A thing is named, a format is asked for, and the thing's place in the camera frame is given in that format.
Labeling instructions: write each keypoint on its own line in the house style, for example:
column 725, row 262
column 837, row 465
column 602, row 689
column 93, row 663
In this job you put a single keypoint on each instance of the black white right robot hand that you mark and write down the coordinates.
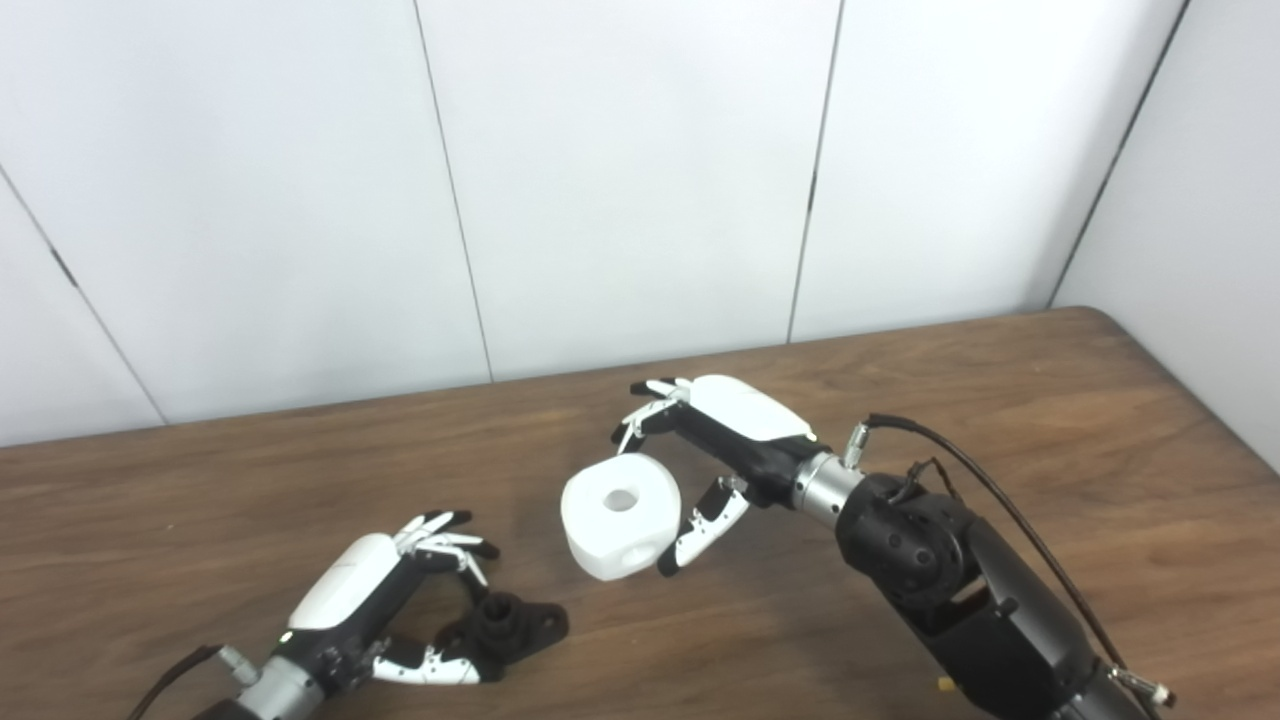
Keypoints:
column 750, row 410

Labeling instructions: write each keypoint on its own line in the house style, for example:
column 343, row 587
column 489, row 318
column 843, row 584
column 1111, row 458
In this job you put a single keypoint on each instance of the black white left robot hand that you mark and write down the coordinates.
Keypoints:
column 345, row 585

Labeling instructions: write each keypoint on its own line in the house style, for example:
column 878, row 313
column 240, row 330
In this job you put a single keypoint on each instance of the black flanged holder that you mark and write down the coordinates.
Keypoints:
column 510, row 630

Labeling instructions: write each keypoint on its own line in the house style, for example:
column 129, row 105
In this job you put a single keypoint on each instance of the round white plastic piece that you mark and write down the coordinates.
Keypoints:
column 610, row 540

